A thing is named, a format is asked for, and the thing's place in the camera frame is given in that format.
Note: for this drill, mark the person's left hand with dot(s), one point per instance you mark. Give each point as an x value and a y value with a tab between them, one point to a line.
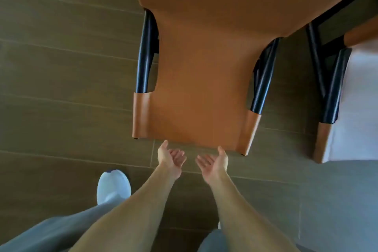
168	160

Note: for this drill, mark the person's right hand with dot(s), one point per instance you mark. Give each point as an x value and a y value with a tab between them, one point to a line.
217	169

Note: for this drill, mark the brown leather black-frame chair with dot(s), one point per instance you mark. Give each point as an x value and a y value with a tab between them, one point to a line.
357	113
200	68

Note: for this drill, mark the person's left forearm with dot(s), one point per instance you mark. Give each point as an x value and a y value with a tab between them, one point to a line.
133	216

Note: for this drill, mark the person's right forearm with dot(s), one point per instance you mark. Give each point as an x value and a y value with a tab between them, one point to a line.
245	216

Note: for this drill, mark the person's white left shoe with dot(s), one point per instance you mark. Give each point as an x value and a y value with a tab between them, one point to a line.
113	185

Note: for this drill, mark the person's grey trousers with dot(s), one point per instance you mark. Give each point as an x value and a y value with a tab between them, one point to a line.
44	234

